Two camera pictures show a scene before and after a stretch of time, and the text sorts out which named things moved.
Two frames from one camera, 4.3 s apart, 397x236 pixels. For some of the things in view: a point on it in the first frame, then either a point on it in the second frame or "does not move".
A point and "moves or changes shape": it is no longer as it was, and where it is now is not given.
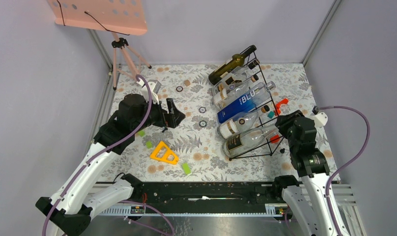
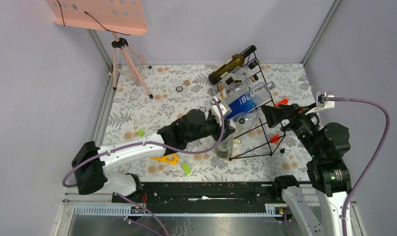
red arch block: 277,110 does not move
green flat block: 186,168 does not move
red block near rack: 275,136 does not move
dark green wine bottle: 237,61 does not move
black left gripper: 178,116 -> 227,129
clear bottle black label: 240,143 moves or changes shape
